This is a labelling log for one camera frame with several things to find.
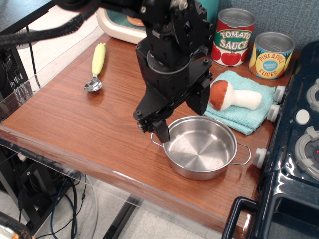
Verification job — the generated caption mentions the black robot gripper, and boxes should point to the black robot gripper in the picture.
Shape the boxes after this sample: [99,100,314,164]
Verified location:
[133,39,212,143]

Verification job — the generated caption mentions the silver two-handled metal bowl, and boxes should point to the silver two-handled metal bowl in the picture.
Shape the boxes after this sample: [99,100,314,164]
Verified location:
[158,116,240,181]

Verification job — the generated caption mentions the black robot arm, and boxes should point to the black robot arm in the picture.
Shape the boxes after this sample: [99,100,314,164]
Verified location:
[56,0,213,143]

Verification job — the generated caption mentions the plush brown-capped mushroom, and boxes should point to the plush brown-capped mushroom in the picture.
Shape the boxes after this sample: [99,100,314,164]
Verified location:
[209,80,262,111]

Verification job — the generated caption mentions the light blue folded cloth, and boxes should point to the light blue folded cloth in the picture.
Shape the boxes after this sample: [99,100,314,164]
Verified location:
[204,70,277,135]

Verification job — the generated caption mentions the orange toy plate in microwave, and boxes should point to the orange toy plate in microwave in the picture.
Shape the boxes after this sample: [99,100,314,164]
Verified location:
[127,16,144,27]

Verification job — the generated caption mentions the tomato sauce can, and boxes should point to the tomato sauce can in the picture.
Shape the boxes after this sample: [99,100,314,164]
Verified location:
[211,8,256,67]

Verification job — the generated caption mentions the black table leg base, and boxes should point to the black table leg base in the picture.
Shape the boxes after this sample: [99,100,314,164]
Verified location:
[102,196,141,239]

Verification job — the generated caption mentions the pineapple slices can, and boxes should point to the pineapple slices can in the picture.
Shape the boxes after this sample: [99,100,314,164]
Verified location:
[249,32,295,80]

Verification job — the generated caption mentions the toy microwave cream and teal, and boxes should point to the toy microwave cream and teal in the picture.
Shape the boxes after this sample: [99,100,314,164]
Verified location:
[96,0,219,44]

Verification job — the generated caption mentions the dark blue toy stove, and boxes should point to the dark blue toy stove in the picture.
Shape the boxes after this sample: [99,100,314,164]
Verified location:
[222,41,319,239]

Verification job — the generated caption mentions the black desk at left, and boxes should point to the black desk at left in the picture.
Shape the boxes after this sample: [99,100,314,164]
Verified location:
[0,0,54,100]

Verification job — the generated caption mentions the clear acrylic table guard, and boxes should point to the clear acrylic table guard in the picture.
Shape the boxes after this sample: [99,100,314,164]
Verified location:
[0,9,226,222]

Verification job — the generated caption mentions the spoon with yellow-green handle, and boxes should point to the spoon with yellow-green handle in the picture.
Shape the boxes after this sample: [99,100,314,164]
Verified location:
[84,43,106,92]

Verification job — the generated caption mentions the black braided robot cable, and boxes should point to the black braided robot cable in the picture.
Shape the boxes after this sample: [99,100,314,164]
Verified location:
[0,7,100,49]

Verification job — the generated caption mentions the black cable under table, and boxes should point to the black cable under table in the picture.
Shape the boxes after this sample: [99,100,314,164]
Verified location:
[36,174,87,239]

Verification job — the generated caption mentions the blue cable under table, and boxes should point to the blue cable under table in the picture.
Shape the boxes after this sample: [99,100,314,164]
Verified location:
[50,177,78,239]

